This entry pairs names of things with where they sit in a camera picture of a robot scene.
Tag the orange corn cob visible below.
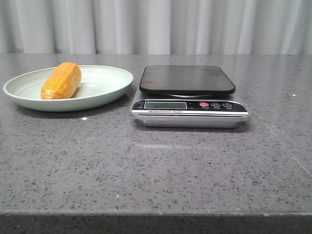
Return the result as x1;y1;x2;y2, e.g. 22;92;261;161
41;62;82;99

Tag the silver black kitchen scale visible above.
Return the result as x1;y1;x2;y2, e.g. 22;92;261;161
131;65;251;128

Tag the pale green round plate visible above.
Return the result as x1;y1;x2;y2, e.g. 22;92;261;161
3;65;134;112

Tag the grey pleated curtain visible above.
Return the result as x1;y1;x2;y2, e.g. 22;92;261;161
0;0;312;55

